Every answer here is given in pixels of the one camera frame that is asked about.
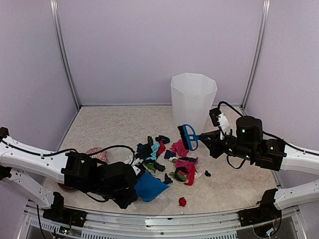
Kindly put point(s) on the small red paper ball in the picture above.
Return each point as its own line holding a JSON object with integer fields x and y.
{"x": 182, "y": 202}

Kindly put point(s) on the blue dustpan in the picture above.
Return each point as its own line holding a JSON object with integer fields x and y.
{"x": 148, "y": 187}

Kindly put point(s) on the aluminium corner post right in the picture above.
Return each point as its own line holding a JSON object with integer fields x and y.
{"x": 257, "y": 53}

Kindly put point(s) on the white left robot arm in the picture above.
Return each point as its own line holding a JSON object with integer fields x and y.
{"x": 69, "y": 167}

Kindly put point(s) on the red paper scrap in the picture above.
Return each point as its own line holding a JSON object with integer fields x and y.
{"x": 162, "y": 148}

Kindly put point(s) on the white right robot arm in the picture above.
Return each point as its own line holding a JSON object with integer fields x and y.
{"x": 273, "y": 154}

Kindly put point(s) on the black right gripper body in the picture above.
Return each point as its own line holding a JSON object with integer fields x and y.
{"x": 242, "y": 151}

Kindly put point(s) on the aluminium front rail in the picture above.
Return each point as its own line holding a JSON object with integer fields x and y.
{"x": 107, "y": 225}

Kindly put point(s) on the green black paper scrap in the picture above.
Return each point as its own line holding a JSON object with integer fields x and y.
{"x": 178, "y": 176}

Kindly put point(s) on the aluminium corner post left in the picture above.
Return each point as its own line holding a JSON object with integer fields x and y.
{"x": 63, "y": 53}

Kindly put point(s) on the aluminium corner post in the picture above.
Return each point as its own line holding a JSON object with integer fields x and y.
{"x": 257, "y": 53}
{"x": 63, "y": 53}

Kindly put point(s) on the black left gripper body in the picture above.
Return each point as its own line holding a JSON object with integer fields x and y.
{"x": 122, "y": 201}

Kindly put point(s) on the blue hand brush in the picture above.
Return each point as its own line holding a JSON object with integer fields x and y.
{"x": 188, "y": 136}

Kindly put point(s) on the dark red floral bowl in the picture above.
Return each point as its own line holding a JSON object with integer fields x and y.
{"x": 66, "y": 188}

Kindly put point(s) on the red white patterned bowl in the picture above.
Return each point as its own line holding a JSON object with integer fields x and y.
{"x": 96, "y": 153}

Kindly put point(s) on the navy curled paper scrap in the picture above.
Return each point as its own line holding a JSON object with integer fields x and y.
{"x": 167, "y": 179}

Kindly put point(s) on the white translucent plastic bin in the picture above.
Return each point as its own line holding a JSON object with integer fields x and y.
{"x": 192, "y": 96}

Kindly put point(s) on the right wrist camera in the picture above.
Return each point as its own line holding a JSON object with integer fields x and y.
{"x": 220, "y": 120}

